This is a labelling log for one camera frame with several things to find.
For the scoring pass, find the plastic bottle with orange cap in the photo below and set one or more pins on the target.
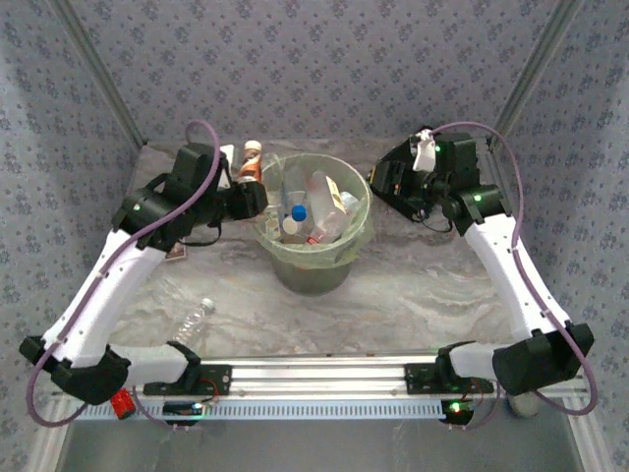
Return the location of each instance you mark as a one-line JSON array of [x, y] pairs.
[[251, 167]]

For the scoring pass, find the blue capped plastic bottle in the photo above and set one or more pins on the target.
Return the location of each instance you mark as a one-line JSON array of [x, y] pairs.
[[298, 212]]

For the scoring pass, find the red cylinder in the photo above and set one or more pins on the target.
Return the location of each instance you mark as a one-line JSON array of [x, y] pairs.
[[123, 403]]

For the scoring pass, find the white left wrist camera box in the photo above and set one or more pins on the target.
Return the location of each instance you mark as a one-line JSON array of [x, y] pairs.
[[227, 151]]

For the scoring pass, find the metal mesh waste bin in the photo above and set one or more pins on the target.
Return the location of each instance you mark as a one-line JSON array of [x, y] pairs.
[[309, 280]]

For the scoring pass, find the black flat case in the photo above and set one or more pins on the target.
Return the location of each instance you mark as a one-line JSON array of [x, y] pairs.
[[403, 206]]

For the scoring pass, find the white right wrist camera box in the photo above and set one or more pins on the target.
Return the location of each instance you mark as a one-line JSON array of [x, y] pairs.
[[423, 155]]

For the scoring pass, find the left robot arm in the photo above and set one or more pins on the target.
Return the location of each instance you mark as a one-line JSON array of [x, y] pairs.
[[98, 295]]

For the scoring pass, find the green plastic bin liner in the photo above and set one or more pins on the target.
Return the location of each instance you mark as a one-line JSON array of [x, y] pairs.
[[314, 258]]

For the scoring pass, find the small brown packet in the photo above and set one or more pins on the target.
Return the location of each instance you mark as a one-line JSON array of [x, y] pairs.
[[178, 253]]

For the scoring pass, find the clear unlabelled plastic bottle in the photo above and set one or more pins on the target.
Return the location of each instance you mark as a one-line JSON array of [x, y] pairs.
[[194, 319]]

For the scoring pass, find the aluminium frame post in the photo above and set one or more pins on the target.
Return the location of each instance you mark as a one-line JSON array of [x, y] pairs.
[[533, 74], [102, 74]]

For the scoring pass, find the black circuit board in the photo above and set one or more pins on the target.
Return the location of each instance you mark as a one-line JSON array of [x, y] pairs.
[[459, 415], [179, 409]]

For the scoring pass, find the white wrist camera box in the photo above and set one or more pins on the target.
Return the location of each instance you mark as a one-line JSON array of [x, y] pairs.
[[423, 155], [227, 151]]

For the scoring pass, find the aluminium rail frame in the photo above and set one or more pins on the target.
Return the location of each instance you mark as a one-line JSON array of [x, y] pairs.
[[319, 378]]

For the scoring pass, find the grey oblong object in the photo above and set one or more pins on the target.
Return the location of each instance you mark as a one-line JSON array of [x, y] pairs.
[[523, 405]]

